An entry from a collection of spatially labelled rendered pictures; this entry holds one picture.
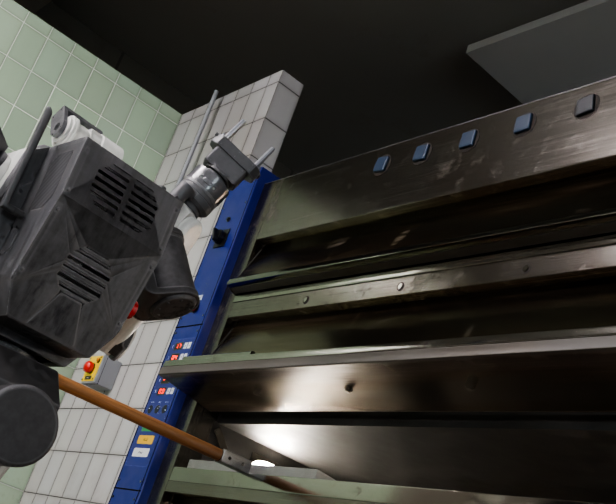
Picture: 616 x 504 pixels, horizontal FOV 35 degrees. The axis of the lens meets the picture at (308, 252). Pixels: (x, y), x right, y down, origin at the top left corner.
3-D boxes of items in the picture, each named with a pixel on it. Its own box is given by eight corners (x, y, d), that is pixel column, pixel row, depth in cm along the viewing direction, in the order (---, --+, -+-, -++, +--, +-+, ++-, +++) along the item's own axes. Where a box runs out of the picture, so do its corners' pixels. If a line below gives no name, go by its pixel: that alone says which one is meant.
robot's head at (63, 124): (108, 153, 169) (108, 127, 175) (68, 126, 164) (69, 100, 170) (84, 175, 171) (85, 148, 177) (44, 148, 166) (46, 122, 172)
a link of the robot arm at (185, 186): (219, 215, 203) (181, 254, 200) (182, 188, 207) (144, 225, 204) (209, 187, 193) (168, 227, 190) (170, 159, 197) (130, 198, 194)
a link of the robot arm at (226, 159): (264, 169, 200) (224, 209, 197) (256, 181, 209) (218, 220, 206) (219, 126, 200) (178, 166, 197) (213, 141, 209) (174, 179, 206)
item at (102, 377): (97, 391, 328) (108, 363, 332) (111, 391, 320) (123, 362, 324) (78, 382, 324) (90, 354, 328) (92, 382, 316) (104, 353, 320)
